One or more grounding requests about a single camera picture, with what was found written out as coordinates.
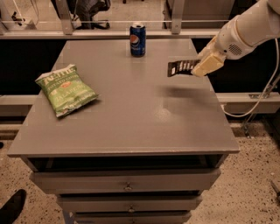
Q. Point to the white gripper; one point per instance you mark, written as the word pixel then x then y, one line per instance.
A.
pixel 229 42

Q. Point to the black rxbar chocolate bar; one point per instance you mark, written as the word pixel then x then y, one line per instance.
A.
pixel 184 67

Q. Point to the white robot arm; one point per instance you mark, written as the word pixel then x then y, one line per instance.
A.
pixel 259 23

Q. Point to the blue pepsi can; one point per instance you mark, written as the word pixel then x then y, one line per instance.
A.
pixel 137 39

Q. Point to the grey drawer cabinet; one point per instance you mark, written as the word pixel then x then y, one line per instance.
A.
pixel 142 119

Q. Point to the black office chair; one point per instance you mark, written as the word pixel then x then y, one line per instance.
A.
pixel 85 11

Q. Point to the green jalapeno chips bag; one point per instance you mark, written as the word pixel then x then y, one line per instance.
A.
pixel 65 90

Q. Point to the metal railing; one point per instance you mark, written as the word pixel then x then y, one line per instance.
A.
pixel 42 19

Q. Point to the top grey drawer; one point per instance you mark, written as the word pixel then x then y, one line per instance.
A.
pixel 138 181

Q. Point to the grey drawer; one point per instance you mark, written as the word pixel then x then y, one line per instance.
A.
pixel 138 181
pixel 129 203
pixel 133 218

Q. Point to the bottom grey drawer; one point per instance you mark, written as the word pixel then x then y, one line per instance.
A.
pixel 133 218

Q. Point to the middle grey drawer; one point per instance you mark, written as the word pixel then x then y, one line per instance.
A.
pixel 129 203

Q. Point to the black shoe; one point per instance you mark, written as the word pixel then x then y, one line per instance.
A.
pixel 13 207

